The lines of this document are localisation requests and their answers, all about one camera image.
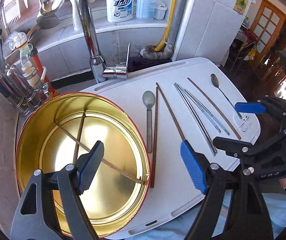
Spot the long metal spoon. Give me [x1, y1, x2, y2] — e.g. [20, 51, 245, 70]
[209, 73, 243, 119]

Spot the small white container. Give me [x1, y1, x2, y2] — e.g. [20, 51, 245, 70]
[154, 2, 167, 20]

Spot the steel chopstick plain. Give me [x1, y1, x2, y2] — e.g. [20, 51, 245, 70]
[175, 82, 218, 155]
[173, 82, 217, 156]

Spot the brown wooden chopstick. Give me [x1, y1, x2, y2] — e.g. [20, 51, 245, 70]
[187, 77, 242, 140]
[150, 87, 159, 189]
[54, 121, 146, 185]
[156, 83, 186, 141]

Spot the white blue detergent bottle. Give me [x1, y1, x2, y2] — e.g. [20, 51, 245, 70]
[106, 0, 134, 23]

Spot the glass water filter fitting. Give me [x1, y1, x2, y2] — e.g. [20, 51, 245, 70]
[9, 32, 42, 89]

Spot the red and gold round tin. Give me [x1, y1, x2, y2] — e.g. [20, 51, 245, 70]
[16, 92, 150, 238]

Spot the yellow gas hose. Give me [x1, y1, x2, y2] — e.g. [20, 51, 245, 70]
[154, 0, 181, 52]

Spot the steel chopstick patterned handle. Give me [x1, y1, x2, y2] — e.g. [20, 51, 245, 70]
[183, 89, 230, 135]

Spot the hanging steel ladle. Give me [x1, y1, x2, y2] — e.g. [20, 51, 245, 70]
[38, 0, 65, 17]

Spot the wooden glass door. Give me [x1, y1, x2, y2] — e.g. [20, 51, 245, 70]
[250, 0, 286, 69]

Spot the white tall bottle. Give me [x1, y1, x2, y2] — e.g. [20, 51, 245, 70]
[70, 0, 82, 31]

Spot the grey spoon with grey handle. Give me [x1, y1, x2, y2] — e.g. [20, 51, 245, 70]
[142, 90, 155, 153]

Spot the orange pipe valve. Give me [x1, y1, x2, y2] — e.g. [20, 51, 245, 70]
[30, 47, 59, 98]

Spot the white cutting board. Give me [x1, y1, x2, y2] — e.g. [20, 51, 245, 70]
[87, 57, 260, 239]

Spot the grey vertical pipe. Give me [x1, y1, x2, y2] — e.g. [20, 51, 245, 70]
[140, 0, 187, 60]

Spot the white grater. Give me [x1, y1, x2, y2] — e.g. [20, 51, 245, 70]
[3, 0, 20, 28]

